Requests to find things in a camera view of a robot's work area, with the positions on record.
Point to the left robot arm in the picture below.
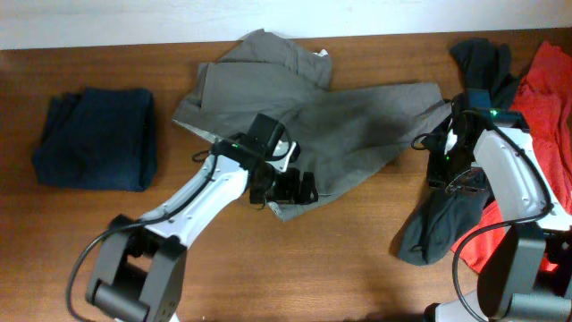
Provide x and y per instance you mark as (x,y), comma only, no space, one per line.
(140,268)

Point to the black garment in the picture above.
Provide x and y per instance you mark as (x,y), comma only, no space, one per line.
(444,217)

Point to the folded navy blue garment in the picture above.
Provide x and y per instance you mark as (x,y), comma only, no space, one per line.
(99,139)

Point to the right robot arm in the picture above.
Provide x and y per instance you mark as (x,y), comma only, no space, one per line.
(528,277)

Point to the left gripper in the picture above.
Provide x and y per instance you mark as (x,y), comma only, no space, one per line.
(287,190)

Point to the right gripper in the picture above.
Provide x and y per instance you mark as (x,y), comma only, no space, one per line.
(437,179)

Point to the grey shorts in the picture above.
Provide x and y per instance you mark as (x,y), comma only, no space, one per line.
(345,136)

